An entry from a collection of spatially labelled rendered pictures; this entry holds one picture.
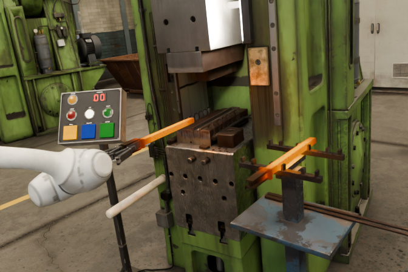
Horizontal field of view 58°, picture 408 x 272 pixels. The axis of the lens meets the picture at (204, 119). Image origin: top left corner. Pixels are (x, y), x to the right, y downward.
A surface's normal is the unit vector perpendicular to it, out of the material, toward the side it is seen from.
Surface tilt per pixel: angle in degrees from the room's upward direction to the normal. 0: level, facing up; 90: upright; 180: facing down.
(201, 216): 90
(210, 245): 90
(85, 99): 60
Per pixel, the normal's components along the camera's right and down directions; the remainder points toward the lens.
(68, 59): 0.61, -0.05
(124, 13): 0.73, 0.10
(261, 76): -0.52, 0.28
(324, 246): -0.11, -0.96
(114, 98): -0.15, -0.25
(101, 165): 0.84, -0.26
